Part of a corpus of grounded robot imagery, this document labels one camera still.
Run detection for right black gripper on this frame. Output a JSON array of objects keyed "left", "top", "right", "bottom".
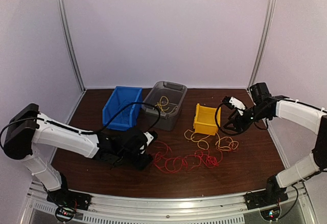
[{"left": 224, "top": 104, "right": 270, "bottom": 132}]

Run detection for coloured cable bundle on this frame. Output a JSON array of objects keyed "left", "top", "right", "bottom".
[{"left": 183, "top": 128, "right": 240, "bottom": 155}]

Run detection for red cable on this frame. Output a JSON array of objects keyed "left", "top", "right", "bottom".
[{"left": 152, "top": 141, "right": 223, "bottom": 175}]

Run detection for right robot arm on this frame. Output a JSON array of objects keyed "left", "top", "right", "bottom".
[{"left": 216, "top": 82, "right": 326, "bottom": 205}]

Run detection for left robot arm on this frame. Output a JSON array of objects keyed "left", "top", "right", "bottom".
[{"left": 1, "top": 103, "right": 158, "bottom": 206}]

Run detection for yellow plastic bin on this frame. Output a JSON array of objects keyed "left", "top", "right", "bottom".
[{"left": 193, "top": 103, "right": 221, "bottom": 136}]

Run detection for blue plastic bin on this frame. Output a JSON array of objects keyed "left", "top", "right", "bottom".
[{"left": 102, "top": 85, "right": 143, "bottom": 132}]

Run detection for grey transparent plastic tub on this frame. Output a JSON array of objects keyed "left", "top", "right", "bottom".
[{"left": 142, "top": 81, "right": 188, "bottom": 131}]

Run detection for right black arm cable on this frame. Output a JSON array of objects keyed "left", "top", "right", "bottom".
[{"left": 214, "top": 101, "right": 269, "bottom": 136}]

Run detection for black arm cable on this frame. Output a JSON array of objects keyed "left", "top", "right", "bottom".
[
  {"left": 0, "top": 101, "right": 161, "bottom": 153},
  {"left": 214, "top": 101, "right": 269, "bottom": 136}
]

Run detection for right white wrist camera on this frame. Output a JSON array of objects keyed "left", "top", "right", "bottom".
[{"left": 222, "top": 96, "right": 247, "bottom": 110}]

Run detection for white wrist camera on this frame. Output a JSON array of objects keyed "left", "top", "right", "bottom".
[
  {"left": 222, "top": 96, "right": 247, "bottom": 110},
  {"left": 144, "top": 131, "right": 158, "bottom": 146}
]

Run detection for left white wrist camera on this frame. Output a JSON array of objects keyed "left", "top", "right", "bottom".
[{"left": 144, "top": 131, "right": 158, "bottom": 146}]

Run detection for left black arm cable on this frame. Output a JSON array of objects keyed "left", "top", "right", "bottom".
[{"left": 0, "top": 101, "right": 161, "bottom": 153}]

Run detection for blue cables in bin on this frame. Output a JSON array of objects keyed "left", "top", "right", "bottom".
[{"left": 113, "top": 101, "right": 135, "bottom": 122}]

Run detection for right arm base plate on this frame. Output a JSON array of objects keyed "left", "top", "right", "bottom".
[{"left": 244, "top": 190, "right": 288, "bottom": 210}]

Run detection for aluminium front rail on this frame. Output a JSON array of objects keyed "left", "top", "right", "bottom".
[{"left": 24, "top": 177, "right": 314, "bottom": 224}]

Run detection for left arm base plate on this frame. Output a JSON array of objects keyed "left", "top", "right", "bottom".
[{"left": 46, "top": 191, "right": 91, "bottom": 211}]

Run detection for right aluminium frame post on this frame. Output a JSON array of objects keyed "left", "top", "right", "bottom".
[{"left": 247, "top": 0, "right": 277, "bottom": 90}]

